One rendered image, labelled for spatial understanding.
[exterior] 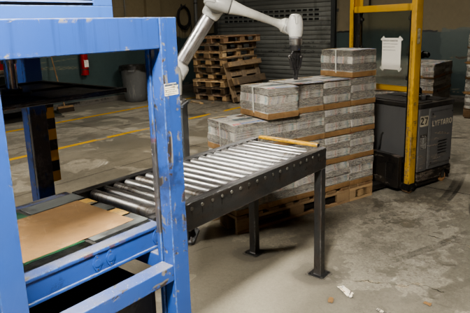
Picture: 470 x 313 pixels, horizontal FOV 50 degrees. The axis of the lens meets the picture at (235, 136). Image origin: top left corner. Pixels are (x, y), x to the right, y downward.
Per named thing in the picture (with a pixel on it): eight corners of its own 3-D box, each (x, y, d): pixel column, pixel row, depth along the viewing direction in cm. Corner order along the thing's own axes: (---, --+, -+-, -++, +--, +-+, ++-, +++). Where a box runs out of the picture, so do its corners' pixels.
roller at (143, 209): (97, 197, 233) (96, 187, 232) (166, 219, 204) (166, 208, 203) (88, 200, 229) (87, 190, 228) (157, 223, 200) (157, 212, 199)
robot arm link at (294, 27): (304, 36, 341) (301, 35, 354) (304, 13, 338) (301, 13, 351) (289, 37, 340) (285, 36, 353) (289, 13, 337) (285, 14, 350)
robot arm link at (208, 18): (155, 83, 353) (157, 79, 375) (175, 95, 356) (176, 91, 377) (212, -13, 342) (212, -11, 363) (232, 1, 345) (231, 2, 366)
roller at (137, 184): (130, 186, 248) (129, 177, 247) (199, 205, 218) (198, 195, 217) (122, 189, 244) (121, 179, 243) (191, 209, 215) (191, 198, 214)
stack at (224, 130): (210, 219, 400) (205, 117, 382) (319, 190, 462) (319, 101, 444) (236, 235, 368) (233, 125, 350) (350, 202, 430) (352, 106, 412)
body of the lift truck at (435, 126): (357, 173, 510) (359, 95, 493) (393, 163, 539) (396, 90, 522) (415, 191, 453) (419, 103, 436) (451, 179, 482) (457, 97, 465)
